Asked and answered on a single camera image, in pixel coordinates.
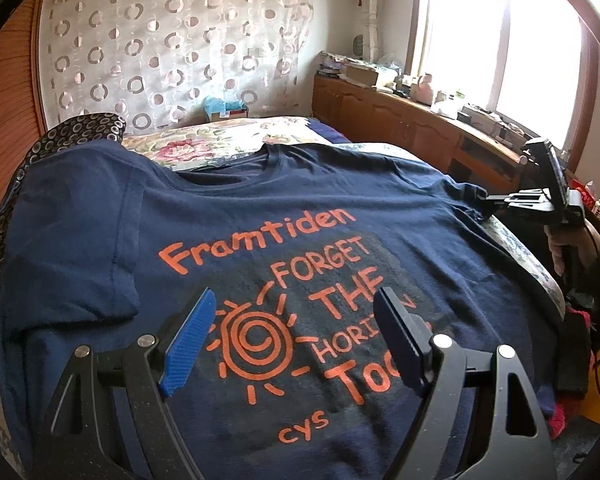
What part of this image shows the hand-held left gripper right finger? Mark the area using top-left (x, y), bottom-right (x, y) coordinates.
top-left (372, 285), bottom-right (558, 480)

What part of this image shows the dark ring-patterned cloth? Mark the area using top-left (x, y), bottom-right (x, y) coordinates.
top-left (0, 112), bottom-right (128, 331)

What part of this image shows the pink teapot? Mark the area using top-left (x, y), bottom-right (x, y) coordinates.
top-left (411, 74), bottom-right (435, 103)

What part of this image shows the window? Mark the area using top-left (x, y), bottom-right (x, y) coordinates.
top-left (415, 0), bottom-right (600, 161)

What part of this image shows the red cloth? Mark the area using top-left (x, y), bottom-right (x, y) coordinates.
top-left (542, 307), bottom-right (596, 441)

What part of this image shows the floral blanket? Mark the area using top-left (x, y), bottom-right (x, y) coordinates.
top-left (0, 115), bottom-right (566, 480)

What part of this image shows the light blue cloth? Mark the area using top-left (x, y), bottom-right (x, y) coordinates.
top-left (202, 96), bottom-right (247, 114)

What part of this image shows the person's right hand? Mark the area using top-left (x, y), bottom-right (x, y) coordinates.
top-left (547, 230), bottom-right (600, 282)

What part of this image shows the sheer curtain with circles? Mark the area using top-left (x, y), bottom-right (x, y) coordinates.
top-left (37, 0), bottom-right (317, 133)

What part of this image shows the wooden wardrobe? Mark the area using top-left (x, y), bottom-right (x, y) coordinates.
top-left (0, 0), bottom-right (48, 231)

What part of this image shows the stack of papers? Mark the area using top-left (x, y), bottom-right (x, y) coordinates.
top-left (320, 51), bottom-right (377, 84)

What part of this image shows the navy t-shirt with orange print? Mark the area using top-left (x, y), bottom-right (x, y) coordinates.
top-left (0, 137), bottom-right (566, 480)

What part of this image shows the cardboard box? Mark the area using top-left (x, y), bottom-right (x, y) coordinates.
top-left (207, 106), bottom-right (251, 124)

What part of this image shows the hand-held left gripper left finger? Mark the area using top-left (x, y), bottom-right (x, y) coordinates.
top-left (30, 287), bottom-right (218, 480)

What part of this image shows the grey box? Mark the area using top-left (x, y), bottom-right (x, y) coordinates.
top-left (457, 105), bottom-right (502, 130)

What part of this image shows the lace window curtain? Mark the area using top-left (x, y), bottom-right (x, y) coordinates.
top-left (362, 0), bottom-right (425, 68)

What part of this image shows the white plastic bag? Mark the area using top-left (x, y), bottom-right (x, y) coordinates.
top-left (430, 92), bottom-right (464, 119)

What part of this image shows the dark blue bed sheet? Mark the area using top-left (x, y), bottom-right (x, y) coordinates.
top-left (306, 117), bottom-right (353, 145)

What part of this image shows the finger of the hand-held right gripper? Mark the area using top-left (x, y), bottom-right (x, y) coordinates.
top-left (472, 190), bottom-right (512, 219)

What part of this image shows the wooden cabinet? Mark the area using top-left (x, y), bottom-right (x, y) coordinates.
top-left (312, 75), bottom-right (576, 191)

